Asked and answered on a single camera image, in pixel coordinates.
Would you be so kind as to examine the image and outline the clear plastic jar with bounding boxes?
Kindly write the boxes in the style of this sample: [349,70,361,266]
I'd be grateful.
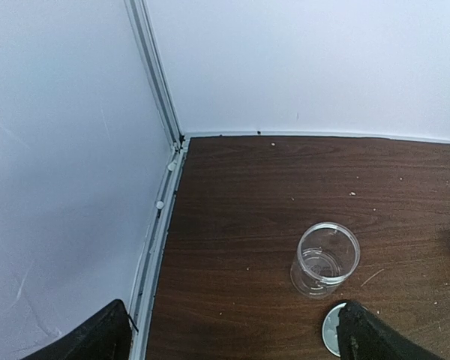
[290,222,361,299]

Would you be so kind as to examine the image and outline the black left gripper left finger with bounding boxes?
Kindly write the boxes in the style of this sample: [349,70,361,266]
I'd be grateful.
[25,299,132,360]

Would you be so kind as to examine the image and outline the aluminium corner post left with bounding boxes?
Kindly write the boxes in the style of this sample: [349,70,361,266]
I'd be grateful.
[124,0,184,152]

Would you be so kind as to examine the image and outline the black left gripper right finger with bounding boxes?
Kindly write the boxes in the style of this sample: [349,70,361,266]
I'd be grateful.
[337,301,441,360]

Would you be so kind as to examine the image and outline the silver metal jar lid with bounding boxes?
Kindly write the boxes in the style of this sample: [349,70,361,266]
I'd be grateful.
[322,302,347,358]

